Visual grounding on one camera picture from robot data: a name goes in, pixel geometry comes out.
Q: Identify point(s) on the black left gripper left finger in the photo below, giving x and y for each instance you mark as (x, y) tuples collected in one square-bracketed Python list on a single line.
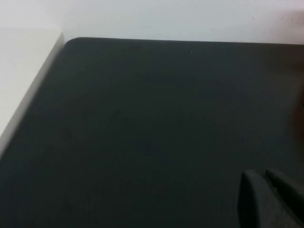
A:
[(256, 204)]

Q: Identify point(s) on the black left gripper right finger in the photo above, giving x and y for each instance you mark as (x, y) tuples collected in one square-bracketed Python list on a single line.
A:
[(289, 187)]

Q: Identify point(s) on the black table mat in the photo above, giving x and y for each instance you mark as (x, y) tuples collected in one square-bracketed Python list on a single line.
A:
[(142, 130)]

